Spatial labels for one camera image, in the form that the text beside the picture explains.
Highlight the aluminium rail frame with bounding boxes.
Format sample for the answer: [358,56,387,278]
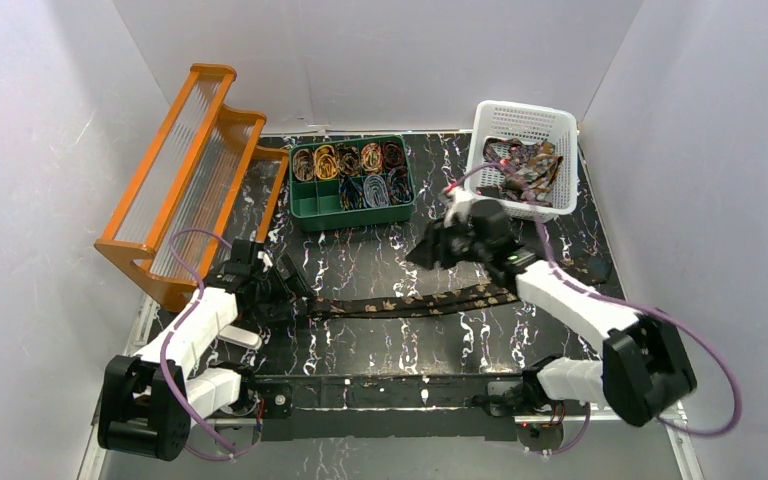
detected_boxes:
[79,291,703,480]

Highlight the purple cable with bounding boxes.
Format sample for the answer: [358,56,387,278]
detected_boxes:
[158,228,259,462]
[443,162,743,457]

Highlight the dark blue rolled tie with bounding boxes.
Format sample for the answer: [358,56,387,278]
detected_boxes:
[386,166,413,205]

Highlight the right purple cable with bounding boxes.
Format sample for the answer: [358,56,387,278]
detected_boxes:
[443,162,743,457]

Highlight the patterned ties in basket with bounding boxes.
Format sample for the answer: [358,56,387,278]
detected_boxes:
[479,137,564,206]

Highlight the light blue rolled tie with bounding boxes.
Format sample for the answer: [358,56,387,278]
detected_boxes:
[363,174,390,208]

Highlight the dark floral tie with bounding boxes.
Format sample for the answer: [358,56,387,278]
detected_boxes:
[304,254,614,323]

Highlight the dark brown rolled tie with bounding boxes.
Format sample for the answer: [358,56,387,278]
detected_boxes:
[335,143,363,177]

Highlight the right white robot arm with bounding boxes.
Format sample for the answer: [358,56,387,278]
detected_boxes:
[406,187,697,427]

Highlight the dark multicolour rolled tie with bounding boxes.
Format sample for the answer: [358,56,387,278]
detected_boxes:
[338,177,366,211]

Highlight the orange wooden rack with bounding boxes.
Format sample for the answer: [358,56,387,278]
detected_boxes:
[95,63,290,311]

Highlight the yellow rolled tie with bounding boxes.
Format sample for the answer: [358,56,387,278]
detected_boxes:
[313,145,340,181]

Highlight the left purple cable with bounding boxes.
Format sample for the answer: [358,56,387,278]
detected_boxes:
[158,228,259,462]

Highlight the white plastic basket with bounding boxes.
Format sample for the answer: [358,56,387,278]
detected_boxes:
[465,100,579,222]

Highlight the dark red rolled tie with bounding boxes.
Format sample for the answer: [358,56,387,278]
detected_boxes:
[382,141,406,171]

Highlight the black base bar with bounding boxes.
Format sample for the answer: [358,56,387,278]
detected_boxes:
[252,373,535,441]

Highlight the white oblong object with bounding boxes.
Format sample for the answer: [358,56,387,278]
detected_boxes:
[218,326,263,350]

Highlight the green compartment tray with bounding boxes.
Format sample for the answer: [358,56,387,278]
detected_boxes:
[289,135,416,232]

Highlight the orange rolled tie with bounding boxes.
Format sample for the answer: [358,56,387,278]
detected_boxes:
[360,142,384,175]

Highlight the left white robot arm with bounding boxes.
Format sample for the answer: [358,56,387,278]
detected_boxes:
[97,240,314,461]

